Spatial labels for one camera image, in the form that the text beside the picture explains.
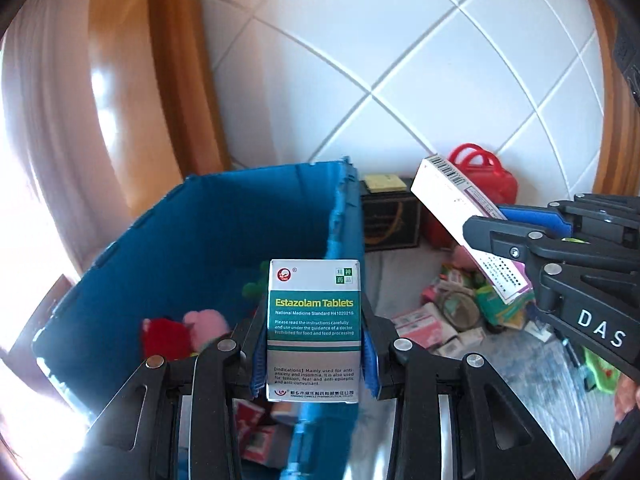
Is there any black box gold print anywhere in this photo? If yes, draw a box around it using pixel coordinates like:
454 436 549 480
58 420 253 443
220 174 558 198
360 191 422 252

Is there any green diaper pack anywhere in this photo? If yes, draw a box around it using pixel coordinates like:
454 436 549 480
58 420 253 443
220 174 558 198
475 280 534 329

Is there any white purple medicine box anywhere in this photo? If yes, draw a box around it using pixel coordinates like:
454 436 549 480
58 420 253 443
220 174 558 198
410 154 534 306

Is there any yellow sticky note pad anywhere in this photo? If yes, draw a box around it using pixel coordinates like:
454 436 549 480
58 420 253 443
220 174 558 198
361 174 409 196

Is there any red white small box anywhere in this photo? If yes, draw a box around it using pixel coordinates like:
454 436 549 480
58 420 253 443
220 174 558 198
232 400 301 467

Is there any blue plastic crate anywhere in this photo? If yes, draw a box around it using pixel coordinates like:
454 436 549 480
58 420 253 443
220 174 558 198
32 157 369 480

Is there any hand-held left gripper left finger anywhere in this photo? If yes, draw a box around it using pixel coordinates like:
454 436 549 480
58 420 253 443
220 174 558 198
82 304 271 480

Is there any pink pig plush red dress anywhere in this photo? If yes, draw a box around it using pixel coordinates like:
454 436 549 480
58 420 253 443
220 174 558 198
140 308 232 361

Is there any pink white tissue pack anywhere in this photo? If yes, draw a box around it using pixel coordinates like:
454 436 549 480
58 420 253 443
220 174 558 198
392 305 459 352

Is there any red plastic handbag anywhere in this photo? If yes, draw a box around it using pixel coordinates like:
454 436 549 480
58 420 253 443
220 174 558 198
425 142 520 247

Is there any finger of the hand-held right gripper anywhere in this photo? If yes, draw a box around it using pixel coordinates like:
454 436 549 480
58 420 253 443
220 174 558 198
497 192 640 247
462 214 581 311

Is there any round tape roll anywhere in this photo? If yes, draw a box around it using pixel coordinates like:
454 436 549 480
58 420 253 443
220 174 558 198
439 287 484 331

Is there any wooden frame post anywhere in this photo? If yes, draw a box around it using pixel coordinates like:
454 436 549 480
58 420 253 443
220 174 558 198
579 0 640 206
86 0 234 189

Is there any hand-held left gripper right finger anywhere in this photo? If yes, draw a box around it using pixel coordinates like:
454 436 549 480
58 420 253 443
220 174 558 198
360 296 576 480

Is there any white green medicine box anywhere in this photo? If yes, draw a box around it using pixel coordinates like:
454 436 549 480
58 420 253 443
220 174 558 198
266 259 362 404

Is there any green plush flower cushion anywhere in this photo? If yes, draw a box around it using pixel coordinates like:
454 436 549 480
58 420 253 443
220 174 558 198
242 260 271 302

